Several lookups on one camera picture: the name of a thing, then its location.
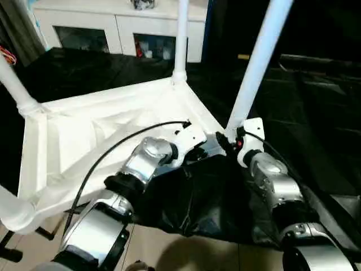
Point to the small white jar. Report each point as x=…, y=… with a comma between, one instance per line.
x=148, y=54

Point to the red box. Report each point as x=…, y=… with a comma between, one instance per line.
x=138, y=50

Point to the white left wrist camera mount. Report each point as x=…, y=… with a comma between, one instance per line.
x=191, y=138

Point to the red orange clothes hangers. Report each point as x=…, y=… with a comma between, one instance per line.
x=8, y=55

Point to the white glass-door cabinet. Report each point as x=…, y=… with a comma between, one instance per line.
x=118, y=22

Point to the dark patterned bundle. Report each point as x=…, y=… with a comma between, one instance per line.
x=142, y=4

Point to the white plastic table leg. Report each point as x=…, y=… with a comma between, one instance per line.
x=259, y=62
x=181, y=36
x=12, y=210
x=14, y=84

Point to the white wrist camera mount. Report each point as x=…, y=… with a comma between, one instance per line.
x=252, y=135
x=191, y=138

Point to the blue vertical panel edge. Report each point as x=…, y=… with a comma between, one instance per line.
x=208, y=28

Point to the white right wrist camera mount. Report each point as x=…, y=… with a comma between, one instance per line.
x=252, y=135

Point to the dark furniture with brass label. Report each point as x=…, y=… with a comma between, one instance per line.
x=324, y=25

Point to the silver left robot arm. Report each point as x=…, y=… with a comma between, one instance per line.
x=138, y=163

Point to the white plastic table top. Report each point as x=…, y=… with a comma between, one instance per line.
x=84, y=118

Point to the grey curtain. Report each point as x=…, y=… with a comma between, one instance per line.
x=19, y=28

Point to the black horizontal bar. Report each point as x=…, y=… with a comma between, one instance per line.
x=318, y=60

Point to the black plastic mat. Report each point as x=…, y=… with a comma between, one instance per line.
x=84, y=70

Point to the black folding table frame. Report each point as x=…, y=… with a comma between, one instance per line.
x=11, y=251

